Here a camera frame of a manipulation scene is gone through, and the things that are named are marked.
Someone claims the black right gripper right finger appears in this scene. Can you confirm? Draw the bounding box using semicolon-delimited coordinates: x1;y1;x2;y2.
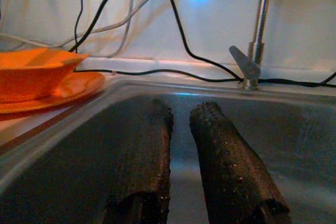
188;101;292;224

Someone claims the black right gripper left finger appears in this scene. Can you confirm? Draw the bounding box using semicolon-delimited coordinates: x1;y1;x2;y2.
101;98;174;224

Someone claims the stainless steel sink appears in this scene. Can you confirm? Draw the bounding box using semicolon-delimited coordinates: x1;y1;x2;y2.
0;76;336;224

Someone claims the orange plate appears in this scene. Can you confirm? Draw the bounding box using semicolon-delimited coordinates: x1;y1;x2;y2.
0;71;106;115

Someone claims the chrome faucet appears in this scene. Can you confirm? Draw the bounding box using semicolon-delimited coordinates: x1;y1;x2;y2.
228;0;274;90

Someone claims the orange bowl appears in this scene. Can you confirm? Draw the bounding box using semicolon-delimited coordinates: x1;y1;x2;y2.
0;48;89;104

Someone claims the black cable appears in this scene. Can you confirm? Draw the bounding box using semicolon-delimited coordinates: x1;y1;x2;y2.
162;0;245;82
68;0;132;53
72;68;336;89

